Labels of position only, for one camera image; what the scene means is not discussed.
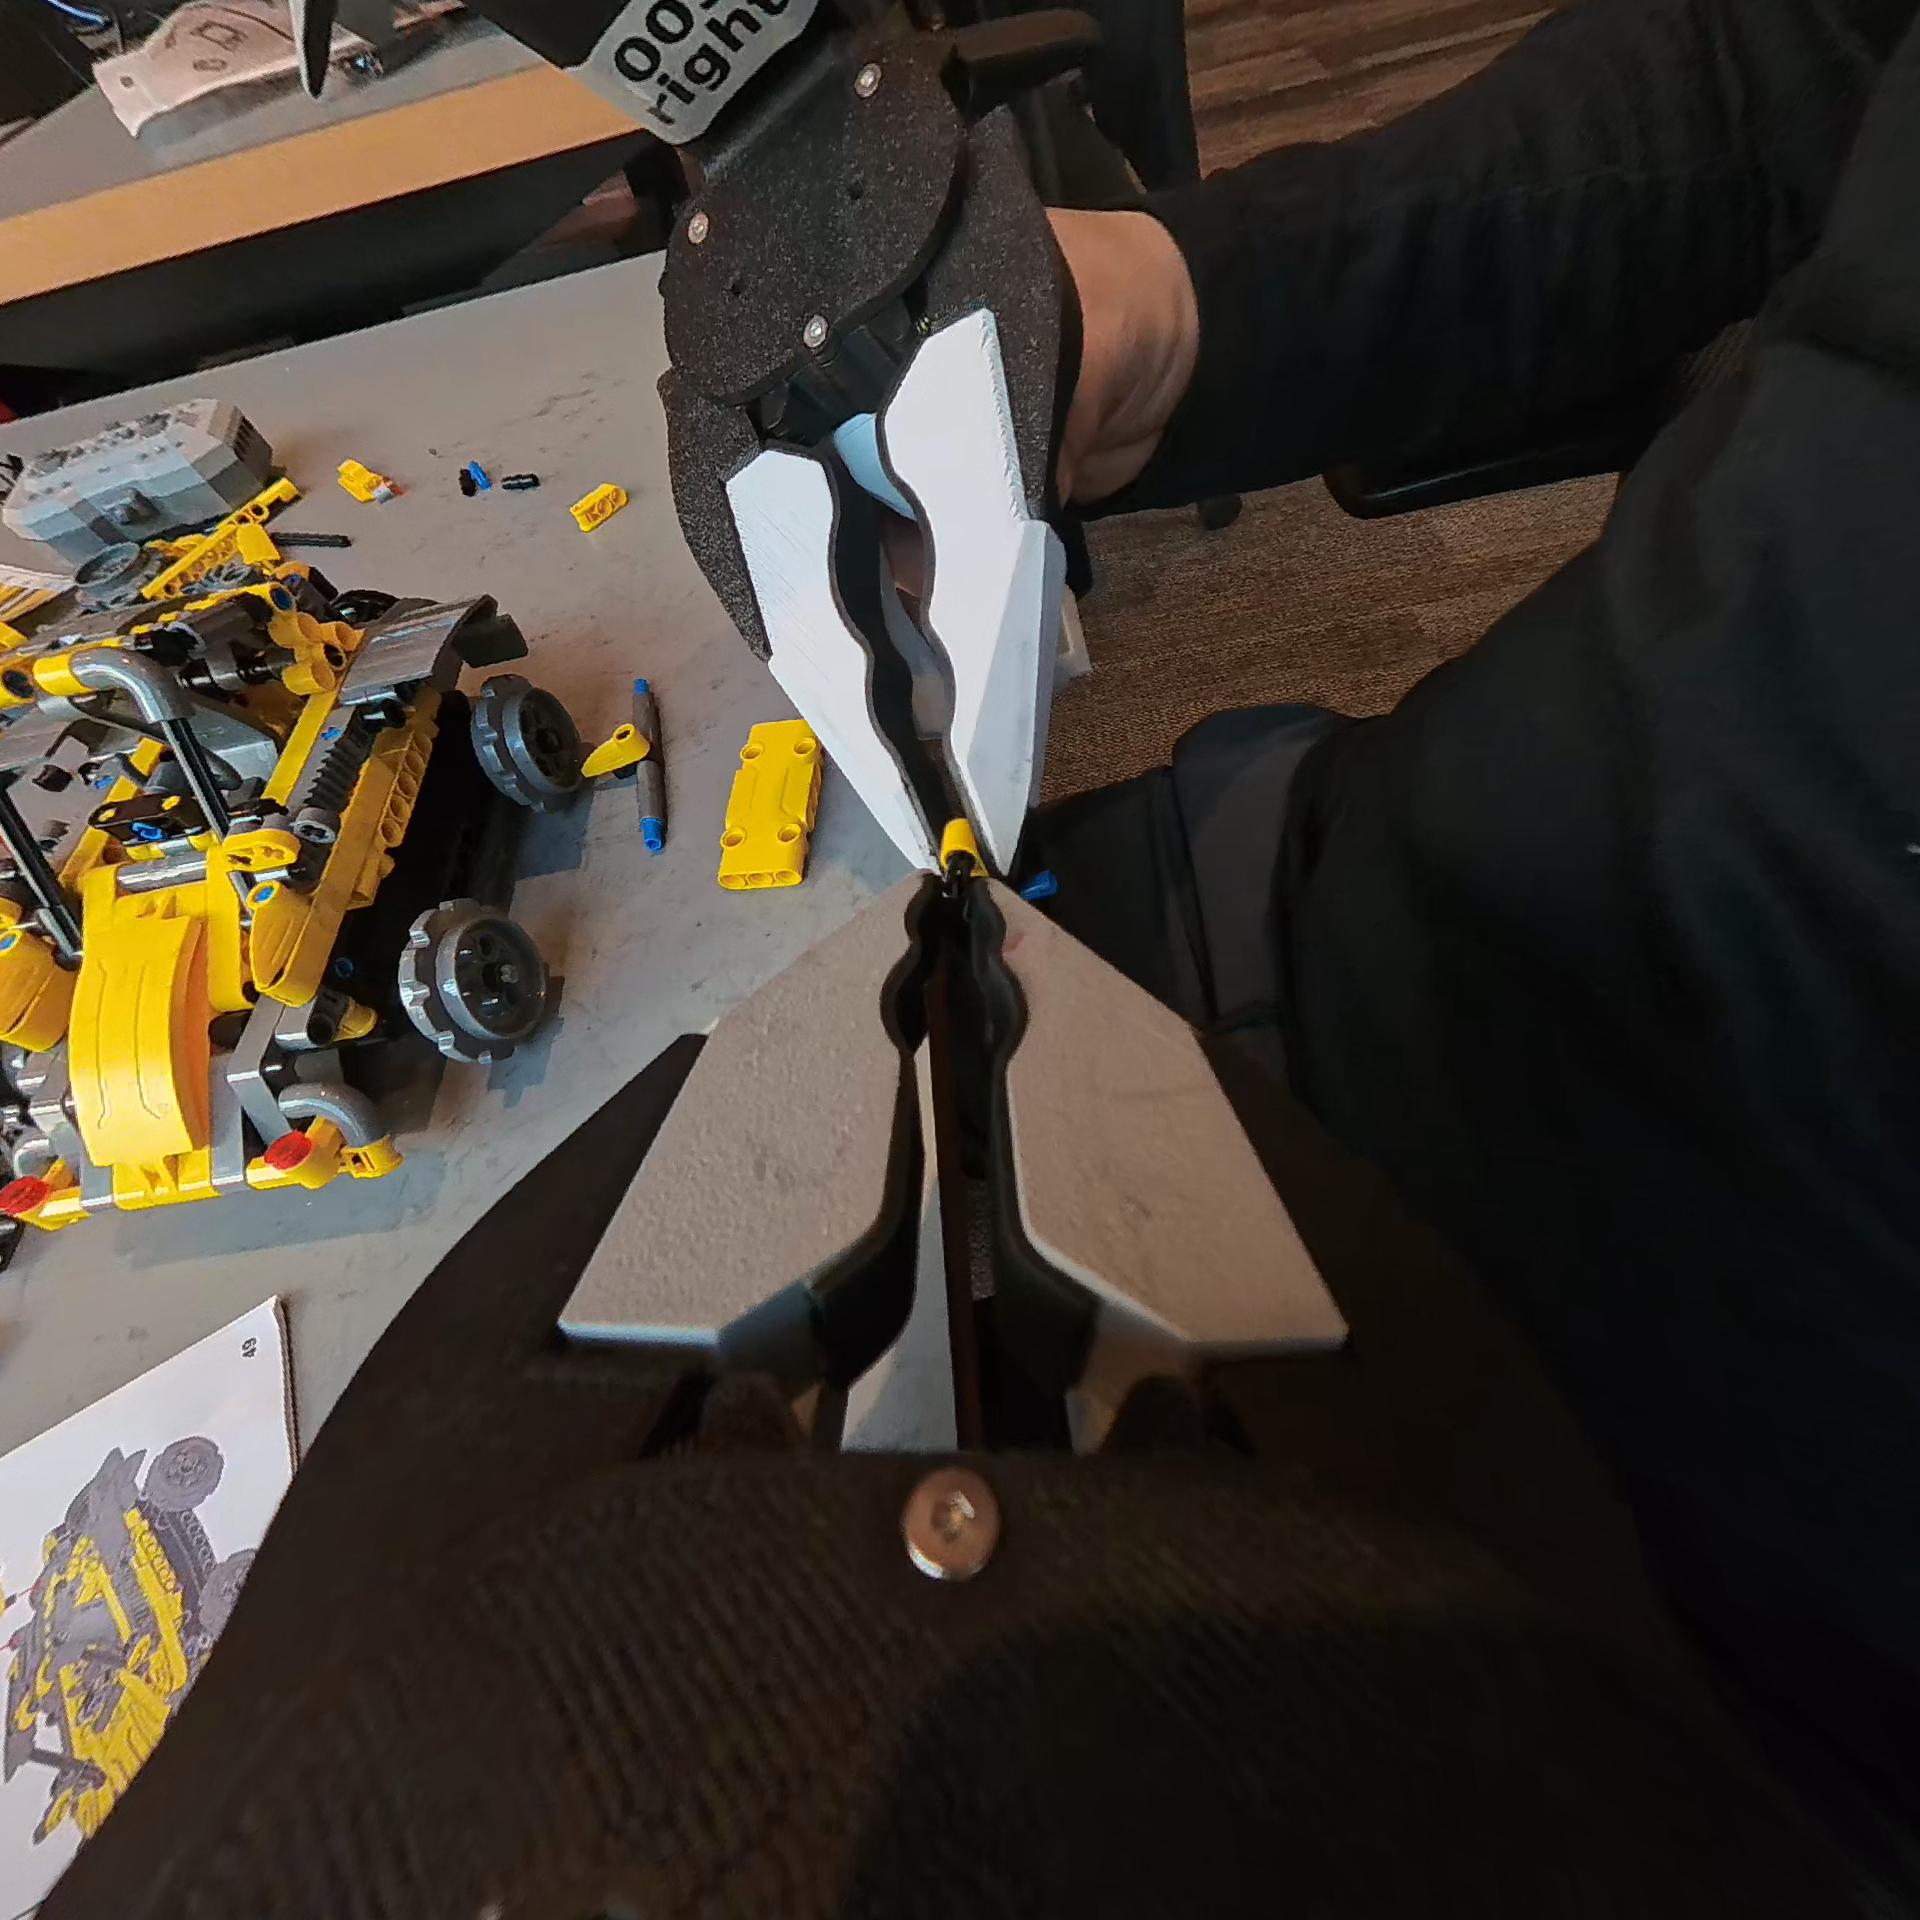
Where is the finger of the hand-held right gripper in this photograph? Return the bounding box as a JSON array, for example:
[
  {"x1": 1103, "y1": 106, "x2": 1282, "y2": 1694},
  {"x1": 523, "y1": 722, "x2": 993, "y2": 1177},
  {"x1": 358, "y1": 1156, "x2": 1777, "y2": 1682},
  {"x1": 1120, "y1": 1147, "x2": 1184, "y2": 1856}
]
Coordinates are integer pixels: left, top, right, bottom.
[
  {"x1": 878, "y1": 310, "x2": 1065, "y2": 879},
  {"x1": 729, "y1": 447, "x2": 949, "y2": 873}
]

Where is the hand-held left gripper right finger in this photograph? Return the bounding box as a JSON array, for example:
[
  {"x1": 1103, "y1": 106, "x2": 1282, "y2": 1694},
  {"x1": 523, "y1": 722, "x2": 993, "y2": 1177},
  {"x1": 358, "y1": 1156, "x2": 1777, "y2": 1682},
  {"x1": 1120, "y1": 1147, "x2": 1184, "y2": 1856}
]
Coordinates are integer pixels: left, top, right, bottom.
[{"x1": 957, "y1": 879, "x2": 1350, "y2": 1444}]

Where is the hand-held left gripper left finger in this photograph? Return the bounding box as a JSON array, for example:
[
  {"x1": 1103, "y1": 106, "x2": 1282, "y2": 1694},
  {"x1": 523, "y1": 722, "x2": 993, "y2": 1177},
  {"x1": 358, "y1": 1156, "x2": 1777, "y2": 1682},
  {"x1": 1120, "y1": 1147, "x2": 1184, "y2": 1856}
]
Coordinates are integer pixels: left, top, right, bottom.
[{"x1": 560, "y1": 873, "x2": 928, "y2": 1383}]

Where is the yellow rectangular building panel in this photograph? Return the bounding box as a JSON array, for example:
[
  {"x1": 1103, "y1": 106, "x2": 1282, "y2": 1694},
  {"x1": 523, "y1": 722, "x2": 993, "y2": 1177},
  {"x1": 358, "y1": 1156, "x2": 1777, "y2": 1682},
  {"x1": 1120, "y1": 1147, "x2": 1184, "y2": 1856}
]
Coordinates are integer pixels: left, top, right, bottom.
[{"x1": 716, "y1": 722, "x2": 827, "y2": 891}]

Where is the short yellow beam with pins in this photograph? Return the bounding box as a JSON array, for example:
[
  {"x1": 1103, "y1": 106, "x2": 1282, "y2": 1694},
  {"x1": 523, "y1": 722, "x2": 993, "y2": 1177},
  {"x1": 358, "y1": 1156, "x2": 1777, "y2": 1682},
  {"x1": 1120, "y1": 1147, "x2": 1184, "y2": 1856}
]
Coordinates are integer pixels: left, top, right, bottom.
[{"x1": 938, "y1": 816, "x2": 1058, "y2": 901}]

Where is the person's right forearm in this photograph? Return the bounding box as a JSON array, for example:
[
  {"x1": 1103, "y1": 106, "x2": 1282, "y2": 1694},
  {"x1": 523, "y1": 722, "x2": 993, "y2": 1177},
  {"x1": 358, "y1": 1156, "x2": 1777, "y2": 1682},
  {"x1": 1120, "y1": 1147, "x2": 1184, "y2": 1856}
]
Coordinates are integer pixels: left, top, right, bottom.
[{"x1": 1113, "y1": 0, "x2": 1920, "y2": 518}]

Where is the grey background desk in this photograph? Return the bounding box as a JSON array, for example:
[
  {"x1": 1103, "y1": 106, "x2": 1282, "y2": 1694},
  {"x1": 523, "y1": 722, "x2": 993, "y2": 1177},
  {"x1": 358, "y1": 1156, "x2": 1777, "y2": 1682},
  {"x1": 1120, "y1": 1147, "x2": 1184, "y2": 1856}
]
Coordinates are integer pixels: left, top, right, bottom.
[{"x1": 0, "y1": 73, "x2": 660, "y2": 377}]

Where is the person's right hand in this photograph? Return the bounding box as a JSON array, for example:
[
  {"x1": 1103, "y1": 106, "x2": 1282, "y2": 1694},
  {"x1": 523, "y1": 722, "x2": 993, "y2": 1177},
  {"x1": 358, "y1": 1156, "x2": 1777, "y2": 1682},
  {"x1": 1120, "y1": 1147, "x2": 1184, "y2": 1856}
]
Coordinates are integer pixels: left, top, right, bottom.
[{"x1": 1042, "y1": 210, "x2": 1200, "y2": 504}]

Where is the grey shaft with yellow lever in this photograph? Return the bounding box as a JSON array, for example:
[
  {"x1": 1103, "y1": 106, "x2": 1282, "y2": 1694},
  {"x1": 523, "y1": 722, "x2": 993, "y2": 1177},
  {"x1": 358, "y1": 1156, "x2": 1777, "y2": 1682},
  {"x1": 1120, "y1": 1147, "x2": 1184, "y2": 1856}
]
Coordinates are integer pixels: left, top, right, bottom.
[{"x1": 582, "y1": 678, "x2": 667, "y2": 855}]

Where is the yellow crossed beam assembly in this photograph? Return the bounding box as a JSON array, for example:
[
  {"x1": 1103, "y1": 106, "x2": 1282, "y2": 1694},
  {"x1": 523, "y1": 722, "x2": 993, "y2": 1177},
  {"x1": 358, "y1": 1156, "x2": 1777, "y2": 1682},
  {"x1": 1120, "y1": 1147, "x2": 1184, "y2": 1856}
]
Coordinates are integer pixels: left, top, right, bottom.
[{"x1": 139, "y1": 476, "x2": 300, "y2": 582}]

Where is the yellow grey toy vehicle model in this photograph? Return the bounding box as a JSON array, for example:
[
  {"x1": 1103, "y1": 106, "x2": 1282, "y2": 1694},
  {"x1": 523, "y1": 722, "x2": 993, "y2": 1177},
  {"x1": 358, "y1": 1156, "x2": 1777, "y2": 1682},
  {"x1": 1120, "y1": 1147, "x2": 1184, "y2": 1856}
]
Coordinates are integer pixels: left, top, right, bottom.
[{"x1": 0, "y1": 559, "x2": 588, "y2": 1226}]

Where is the grey box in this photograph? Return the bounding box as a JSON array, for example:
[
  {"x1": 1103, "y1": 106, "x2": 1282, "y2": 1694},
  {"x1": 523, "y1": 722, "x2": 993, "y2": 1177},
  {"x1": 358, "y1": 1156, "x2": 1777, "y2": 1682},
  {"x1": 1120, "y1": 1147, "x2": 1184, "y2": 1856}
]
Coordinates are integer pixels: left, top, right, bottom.
[{"x1": 0, "y1": 395, "x2": 282, "y2": 566}]

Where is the instruction booklet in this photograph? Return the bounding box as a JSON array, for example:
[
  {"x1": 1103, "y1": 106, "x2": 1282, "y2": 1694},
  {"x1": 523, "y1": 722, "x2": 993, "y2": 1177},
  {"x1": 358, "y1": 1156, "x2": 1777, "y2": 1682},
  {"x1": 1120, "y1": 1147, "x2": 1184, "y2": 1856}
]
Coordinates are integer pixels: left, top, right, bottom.
[{"x1": 0, "y1": 1299, "x2": 300, "y2": 1865}]

